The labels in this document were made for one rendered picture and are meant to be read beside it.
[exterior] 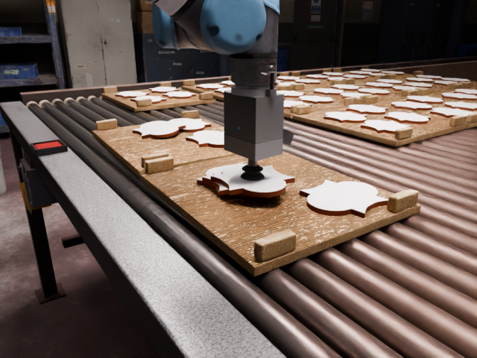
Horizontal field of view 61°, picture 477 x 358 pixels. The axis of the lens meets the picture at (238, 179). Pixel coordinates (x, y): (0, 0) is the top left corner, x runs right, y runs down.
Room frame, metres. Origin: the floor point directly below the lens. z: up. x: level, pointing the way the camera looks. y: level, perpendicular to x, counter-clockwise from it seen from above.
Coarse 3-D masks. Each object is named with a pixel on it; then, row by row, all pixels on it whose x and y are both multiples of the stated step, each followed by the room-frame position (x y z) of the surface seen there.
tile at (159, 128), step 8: (144, 128) 1.12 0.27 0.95; (152, 128) 1.11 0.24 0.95; (160, 128) 1.10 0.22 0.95; (168, 128) 1.10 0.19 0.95; (176, 128) 1.09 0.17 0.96; (184, 128) 1.11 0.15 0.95; (144, 136) 1.05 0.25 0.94; (152, 136) 1.06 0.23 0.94; (160, 136) 1.04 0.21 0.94; (168, 136) 1.05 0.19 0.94
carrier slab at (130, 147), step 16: (128, 128) 1.17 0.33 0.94; (208, 128) 1.17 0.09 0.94; (112, 144) 1.00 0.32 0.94; (128, 144) 1.00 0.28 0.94; (144, 144) 1.00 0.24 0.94; (160, 144) 1.00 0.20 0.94; (176, 144) 1.00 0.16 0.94; (192, 144) 1.00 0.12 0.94; (128, 160) 0.87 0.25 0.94; (176, 160) 0.87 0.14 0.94; (192, 160) 0.87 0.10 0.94; (208, 160) 0.88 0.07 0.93
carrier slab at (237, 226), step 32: (224, 160) 0.87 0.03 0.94; (288, 160) 0.87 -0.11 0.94; (160, 192) 0.69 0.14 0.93; (192, 192) 0.68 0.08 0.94; (288, 192) 0.68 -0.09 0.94; (384, 192) 0.68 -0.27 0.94; (192, 224) 0.58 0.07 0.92; (224, 224) 0.55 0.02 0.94; (256, 224) 0.55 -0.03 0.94; (288, 224) 0.55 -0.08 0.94; (320, 224) 0.55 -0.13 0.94; (352, 224) 0.55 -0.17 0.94; (384, 224) 0.58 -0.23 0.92; (288, 256) 0.47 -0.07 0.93
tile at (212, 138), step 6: (198, 132) 1.08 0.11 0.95; (204, 132) 1.08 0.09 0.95; (210, 132) 1.08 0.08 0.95; (216, 132) 1.08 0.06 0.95; (222, 132) 1.08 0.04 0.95; (186, 138) 1.03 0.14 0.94; (192, 138) 1.02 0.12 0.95; (198, 138) 1.02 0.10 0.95; (204, 138) 1.02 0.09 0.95; (210, 138) 1.02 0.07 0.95; (216, 138) 1.02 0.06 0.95; (222, 138) 1.02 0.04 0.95; (198, 144) 0.99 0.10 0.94; (204, 144) 0.98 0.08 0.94; (210, 144) 0.97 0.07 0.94; (216, 144) 0.97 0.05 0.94; (222, 144) 0.97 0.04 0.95
